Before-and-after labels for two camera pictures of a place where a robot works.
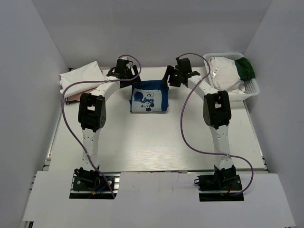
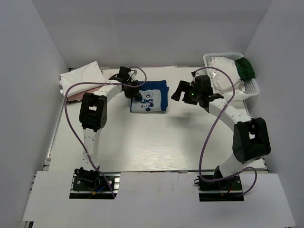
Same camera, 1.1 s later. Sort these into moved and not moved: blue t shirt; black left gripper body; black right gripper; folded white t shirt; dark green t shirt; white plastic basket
Moved: black right gripper; black left gripper body
Not moved: folded white t shirt; white plastic basket; dark green t shirt; blue t shirt
